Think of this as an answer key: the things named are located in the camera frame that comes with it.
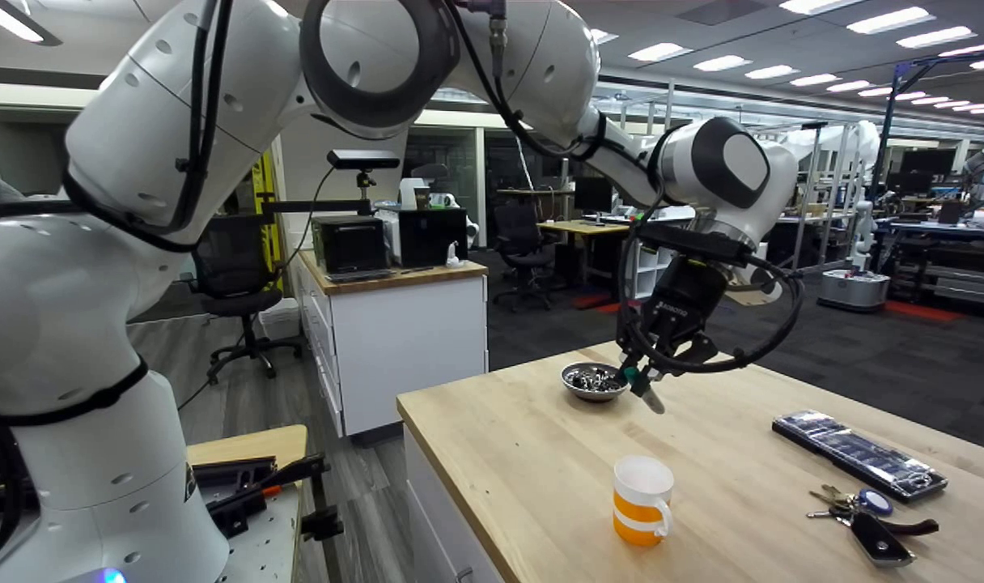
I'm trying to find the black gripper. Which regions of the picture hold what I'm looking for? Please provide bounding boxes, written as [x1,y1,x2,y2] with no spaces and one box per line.
[614,257,724,396]

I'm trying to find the green capped marker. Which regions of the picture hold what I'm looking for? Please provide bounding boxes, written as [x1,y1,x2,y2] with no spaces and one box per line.
[631,383,667,414]

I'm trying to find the metal bowl with screws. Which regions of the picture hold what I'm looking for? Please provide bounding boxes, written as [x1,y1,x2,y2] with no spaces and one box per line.
[559,363,624,402]

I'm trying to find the orange and white cup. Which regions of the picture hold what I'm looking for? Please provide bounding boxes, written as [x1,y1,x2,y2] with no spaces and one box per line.
[613,458,675,549]

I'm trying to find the key bunch with fob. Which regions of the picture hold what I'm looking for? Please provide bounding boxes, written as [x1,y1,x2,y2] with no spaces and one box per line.
[812,487,937,566]

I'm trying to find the black box on cabinet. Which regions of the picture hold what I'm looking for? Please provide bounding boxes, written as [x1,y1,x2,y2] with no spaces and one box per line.
[397,207,466,269]

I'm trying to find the white cabinet with wood top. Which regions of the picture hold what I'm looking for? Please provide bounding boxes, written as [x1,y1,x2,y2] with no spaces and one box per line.
[290,252,488,437]

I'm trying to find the side table with clamps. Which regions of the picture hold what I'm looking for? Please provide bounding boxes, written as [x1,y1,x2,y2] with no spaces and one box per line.
[188,425,343,583]

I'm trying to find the black office chair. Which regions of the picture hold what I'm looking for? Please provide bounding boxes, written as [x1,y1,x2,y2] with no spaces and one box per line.
[192,214,280,381]

